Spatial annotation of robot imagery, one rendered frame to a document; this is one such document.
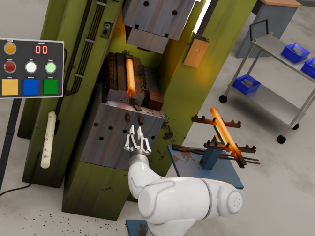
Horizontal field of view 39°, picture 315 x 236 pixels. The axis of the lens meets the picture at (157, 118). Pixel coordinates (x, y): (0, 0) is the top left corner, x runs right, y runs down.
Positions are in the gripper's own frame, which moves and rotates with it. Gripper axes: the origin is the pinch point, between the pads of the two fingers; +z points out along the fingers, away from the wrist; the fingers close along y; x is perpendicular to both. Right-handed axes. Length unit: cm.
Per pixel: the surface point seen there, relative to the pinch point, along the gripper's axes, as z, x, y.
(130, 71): 55, 2, -1
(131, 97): 31.1, -0.6, -0.7
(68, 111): 49, -33, -29
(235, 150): -3, 5, 52
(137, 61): 73, 0, 6
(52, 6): 93, 10, -52
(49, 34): 93, -9, -49
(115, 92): 35.1, -2.4, -9.2
